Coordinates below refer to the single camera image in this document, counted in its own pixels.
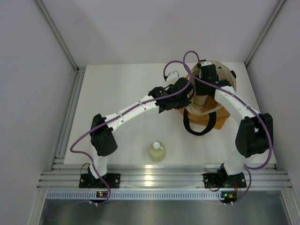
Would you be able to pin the left aluminium frame post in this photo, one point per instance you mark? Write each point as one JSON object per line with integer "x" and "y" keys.
{"x": 56, "y": 33}

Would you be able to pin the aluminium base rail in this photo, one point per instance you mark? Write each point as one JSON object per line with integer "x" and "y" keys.
{"x": 161, "y": 177}

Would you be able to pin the aluminium frame post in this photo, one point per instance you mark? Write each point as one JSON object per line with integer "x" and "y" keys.
{"x": 280, "y": 4}
{"x": 56, "y": 33}

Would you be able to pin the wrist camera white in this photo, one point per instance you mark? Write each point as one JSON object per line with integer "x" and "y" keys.
{"x": 173, "y": 75}
{"x": 205, "y": 63}

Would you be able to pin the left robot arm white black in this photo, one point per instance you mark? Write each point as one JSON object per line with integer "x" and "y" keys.
{"x": 104, "y": 138}

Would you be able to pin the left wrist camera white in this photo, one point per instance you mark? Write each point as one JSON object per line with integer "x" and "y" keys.
{"x": 173, "y": 75}

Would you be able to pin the black mounting plate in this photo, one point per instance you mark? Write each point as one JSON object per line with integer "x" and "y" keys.
{"x": 88, "y": 181}
{"x": 212, "y": 181}

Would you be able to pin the white slotted cable duct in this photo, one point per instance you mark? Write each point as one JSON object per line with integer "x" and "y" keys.
{"x": 135, "y": 195}

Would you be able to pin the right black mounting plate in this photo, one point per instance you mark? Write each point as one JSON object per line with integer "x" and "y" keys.
{"x": 212, "y": 181}

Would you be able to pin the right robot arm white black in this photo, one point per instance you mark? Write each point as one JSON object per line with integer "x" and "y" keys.
{"x": 255, "y": 132}

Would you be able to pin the right aluminium frame post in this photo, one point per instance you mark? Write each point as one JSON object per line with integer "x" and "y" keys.
{"x": 280, "y": 4}

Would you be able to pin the tan canvas tote bag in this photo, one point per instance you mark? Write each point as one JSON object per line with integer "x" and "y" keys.
{"x": 201, "y": 120}

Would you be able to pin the beige cap cream bottle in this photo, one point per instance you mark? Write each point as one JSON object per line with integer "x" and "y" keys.
{"x": 199, "y": 101}

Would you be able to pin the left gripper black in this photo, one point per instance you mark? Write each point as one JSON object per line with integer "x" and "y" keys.
{"x": 184, "y": 103}

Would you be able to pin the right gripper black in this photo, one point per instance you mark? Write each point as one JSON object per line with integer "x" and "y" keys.
{"x": 199, "y": 91}

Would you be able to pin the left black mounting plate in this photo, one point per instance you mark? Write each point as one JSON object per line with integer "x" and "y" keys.
{"x": 88, "y": 181}

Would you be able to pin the green pump bottle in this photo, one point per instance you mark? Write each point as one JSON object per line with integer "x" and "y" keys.
{"x": 156, "y": 152}

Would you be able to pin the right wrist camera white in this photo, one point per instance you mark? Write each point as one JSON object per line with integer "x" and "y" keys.
{"x": 205, "y": 63}

